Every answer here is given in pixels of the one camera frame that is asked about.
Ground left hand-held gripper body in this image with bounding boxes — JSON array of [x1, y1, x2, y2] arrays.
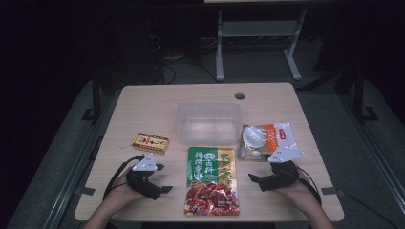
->
[[125, 153, 163, 201]]

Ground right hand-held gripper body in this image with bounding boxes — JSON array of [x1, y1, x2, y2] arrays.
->
[[258, 146, 306, 193]]

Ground clear bag with orange label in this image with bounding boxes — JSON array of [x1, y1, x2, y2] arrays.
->
[[237, 122, 302, 162]]

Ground small yellow and red box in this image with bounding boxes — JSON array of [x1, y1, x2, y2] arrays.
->
[[132, 132, 170, 156]]

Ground green seasoning packet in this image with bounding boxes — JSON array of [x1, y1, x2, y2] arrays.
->
[[183, 146, 241, 218]]

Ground clear plastic container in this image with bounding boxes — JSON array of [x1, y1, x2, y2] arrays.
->
[[175, 100, 244, 146]]

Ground person's left hand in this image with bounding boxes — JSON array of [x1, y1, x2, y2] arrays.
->
[[107, 168, 151, 208]]

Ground person's right hand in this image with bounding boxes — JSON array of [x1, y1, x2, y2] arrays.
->
[[274, 174, 316, 208]]

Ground grey tape strip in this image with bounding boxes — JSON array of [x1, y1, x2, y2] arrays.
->
[[75, 186, 96, 197], [321, 187, 345, 196]]

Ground black metal stand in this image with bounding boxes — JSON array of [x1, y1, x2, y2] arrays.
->
[[80, 78, 103, 124], [352, 67, 380, 124]]

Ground white metal table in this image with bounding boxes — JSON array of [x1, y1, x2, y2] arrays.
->
[[203, 0, 319, 82]]

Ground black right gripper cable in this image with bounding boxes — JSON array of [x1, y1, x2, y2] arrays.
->
[[294, 165, 323, 205]]

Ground grey metal rail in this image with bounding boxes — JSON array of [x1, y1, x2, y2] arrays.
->
[[42, 94, 111, 229], [337, 92, 405, 206]]

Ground thin black floor cable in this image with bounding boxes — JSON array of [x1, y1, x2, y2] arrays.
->
[[345, 192, 399, 229]]

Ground black floor cables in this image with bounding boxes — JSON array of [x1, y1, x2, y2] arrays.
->
[[146, 31, 221, 85]]

